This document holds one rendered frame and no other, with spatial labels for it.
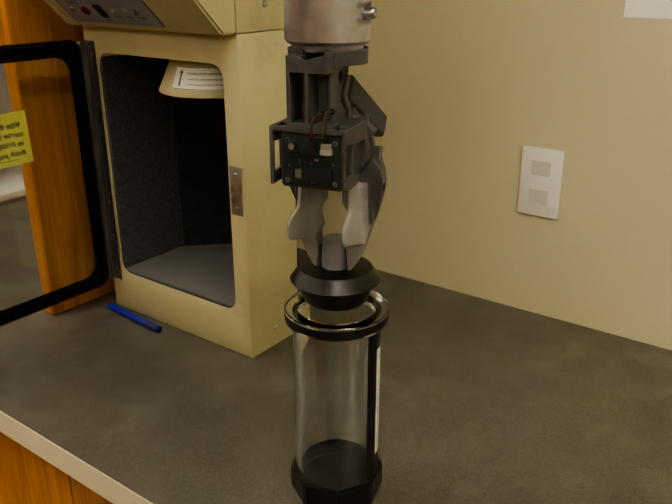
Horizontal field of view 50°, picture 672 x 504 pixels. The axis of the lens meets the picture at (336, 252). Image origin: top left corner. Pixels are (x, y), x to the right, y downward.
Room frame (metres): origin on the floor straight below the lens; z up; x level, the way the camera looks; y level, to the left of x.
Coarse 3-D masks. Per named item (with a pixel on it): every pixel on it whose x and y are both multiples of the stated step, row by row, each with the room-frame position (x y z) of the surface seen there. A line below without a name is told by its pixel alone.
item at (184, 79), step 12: (168, 72) 1.08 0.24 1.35; (180, 72) 1.05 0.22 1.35; (192, 72) 1.05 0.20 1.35; (204, 72) 1.04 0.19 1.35; (216, 72) 1.04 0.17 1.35; (168, 84) 1.06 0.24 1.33; (180, 84) 1.05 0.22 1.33; (192, 84) 1.04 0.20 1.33; (204, 84) 1.04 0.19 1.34; (216, 84) 1.04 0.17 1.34; (180, 96) 1.04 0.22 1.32; (192, 96) 1.03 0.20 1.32; (204, 96) 1.03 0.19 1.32; (216, 96) 1.03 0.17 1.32
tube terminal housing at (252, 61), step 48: (240, 0) 0.96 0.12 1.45; (96, 48) 1.12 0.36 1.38; (144, 48) 1.06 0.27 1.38; (192, 48) 1.00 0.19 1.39; (240, 48) 0.96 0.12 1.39; (240, 96) 0.95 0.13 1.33; (240, 144) 0.96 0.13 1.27; (288, 192) 1.03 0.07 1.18; (240, 240) 0.96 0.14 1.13; (288, 240) 1.03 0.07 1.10; (144, 288) 1.09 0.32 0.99; (240, 288) 0.96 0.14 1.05; (288, 288) 1.02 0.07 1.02; (240, 336) 0.97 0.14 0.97; (288, 336) 1.02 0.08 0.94
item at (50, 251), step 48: (0, 96) 1.01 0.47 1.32; (48, 96) 1.07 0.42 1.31; (0, 144) 1.00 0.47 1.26; (48, 144) 1.06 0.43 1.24; (0, 192) 0.99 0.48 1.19; (48, 192) 1.05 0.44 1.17; (0, 240) 0.98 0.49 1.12; (48, 240) 1.04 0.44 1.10; (0, 288) 0.97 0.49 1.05; (48, 288) 1.03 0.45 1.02
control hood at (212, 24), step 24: (48, 0) 1.08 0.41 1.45; (144, 0) 0.95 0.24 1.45; (168, 0) 0.93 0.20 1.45; (192, 0) 0.90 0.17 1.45; (216, 0) 0.93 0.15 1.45; (72, 24) 1.12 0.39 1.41; (96, 24) 1.07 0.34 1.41; (120, 24) 1.04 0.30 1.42; (168, 24) 0.98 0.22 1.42; (192, 24) 0.95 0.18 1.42; (216, 24) 0.93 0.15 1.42
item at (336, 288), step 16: (336, 240) 0.66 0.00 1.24; (336, 256) 0.66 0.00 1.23; (304, 272) 0.65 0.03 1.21; (320, 272) 0.65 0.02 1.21; (336, 272) 0.65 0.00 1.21; (352, 272) 0.65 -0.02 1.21; (368, 272) 0.65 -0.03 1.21; (304, 288) 0.64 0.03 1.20; (320, 288) 0.63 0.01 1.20; (336, 288) 0.63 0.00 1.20; (352, 288) 0.63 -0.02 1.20; (368, 288) 0.64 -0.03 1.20; (320, 304) 0.64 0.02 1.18; (336, 304) 0.63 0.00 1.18; (352, 304) 0.64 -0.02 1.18
